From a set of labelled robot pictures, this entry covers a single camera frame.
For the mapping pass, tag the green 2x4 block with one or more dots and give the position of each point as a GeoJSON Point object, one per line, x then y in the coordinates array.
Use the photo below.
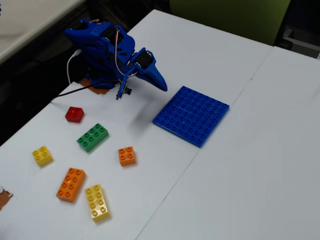
{"type": "Point", "coordinates": [92, 138]}

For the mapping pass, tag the brown patch under robot base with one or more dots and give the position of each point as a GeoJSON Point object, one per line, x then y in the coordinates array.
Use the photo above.
{"type": "Point", "coordinates": [100, 91]}

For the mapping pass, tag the white side table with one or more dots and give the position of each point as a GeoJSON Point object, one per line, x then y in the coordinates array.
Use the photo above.
{"type": "Point", "coordinates": [25, 20]}

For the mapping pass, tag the white paper sheet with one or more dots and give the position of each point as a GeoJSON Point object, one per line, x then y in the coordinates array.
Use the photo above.
{"type": "Point", "coordinates": [250, 175]}
{"type": "Point", "coordinates": [137, 187]}

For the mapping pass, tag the yellow 2x4 block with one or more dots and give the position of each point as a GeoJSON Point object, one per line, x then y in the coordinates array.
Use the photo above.
{"type": "Point", "coordinates": [98, 203]}

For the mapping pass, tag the blue 8x8 plate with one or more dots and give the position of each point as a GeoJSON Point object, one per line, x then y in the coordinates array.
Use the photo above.
{"type": "Point", "coordinates": [190, 117]}

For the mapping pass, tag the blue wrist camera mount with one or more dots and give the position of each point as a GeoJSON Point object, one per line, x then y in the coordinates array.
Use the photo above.
{"type": "Point", "coordinates": [122, 87]}

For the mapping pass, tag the grey shelf frame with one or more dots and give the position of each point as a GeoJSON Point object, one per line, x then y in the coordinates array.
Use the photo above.
{"type": "Point", "coordinates": [300, 40]}

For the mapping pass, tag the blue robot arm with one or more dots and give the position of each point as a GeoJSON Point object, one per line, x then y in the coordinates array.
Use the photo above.
{"type": "Point", "coordinates": [100, 50]}

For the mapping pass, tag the orange 2x4 block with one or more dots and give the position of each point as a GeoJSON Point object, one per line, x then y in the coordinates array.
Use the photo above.
{"type": "Point", "coordinates": [71, 185]}

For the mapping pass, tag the yellow 2x2 block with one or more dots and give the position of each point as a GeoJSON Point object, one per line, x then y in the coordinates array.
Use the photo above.
{"type": "Point", "coordinates": [42, 156]}

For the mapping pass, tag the green panel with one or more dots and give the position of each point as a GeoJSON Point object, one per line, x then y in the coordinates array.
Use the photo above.
{"type": "Point", "coordinates": [225, 15]}

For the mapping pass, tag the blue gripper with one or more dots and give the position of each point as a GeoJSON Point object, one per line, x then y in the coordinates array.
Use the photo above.
{"type": "Point", "coordinates": [153, 72]}

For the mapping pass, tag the orange 2x2 block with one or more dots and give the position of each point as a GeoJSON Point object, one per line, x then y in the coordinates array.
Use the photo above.
{"type": "Point", "coordinates": [127, 157]}

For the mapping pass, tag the red 2x2 block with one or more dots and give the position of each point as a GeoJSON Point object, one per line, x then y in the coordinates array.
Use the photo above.
{"type": "Point", "coordinates": [74, 115]}

